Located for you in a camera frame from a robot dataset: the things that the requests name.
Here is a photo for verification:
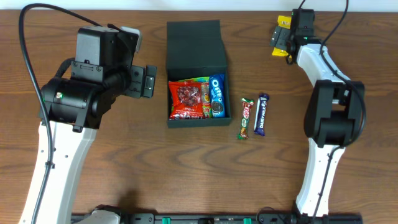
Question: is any blue Oreo cookie pack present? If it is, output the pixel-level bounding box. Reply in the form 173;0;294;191
209;74;226;118

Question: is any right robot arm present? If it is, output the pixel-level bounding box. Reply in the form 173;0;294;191
270;7;366;223

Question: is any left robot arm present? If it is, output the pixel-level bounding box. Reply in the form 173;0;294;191
20;25;157;223

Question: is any purple Dairy Milk bar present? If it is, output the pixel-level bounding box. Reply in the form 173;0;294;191
254;93;269;136

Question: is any KitKat chocolate bar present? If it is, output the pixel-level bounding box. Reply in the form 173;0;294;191
238;98;254;139

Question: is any red snack bag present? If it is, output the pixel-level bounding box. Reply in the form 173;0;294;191
169;82;205;120

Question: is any yellow seed snack bag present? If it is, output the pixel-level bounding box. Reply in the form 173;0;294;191
270;16;292;57

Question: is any black gift box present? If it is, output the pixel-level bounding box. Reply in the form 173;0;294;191
166;20;232;128

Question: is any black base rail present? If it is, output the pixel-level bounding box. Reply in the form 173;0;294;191
120;213;363;224

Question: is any green Haribo gummy bag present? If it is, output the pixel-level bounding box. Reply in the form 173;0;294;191
177;77;212;119

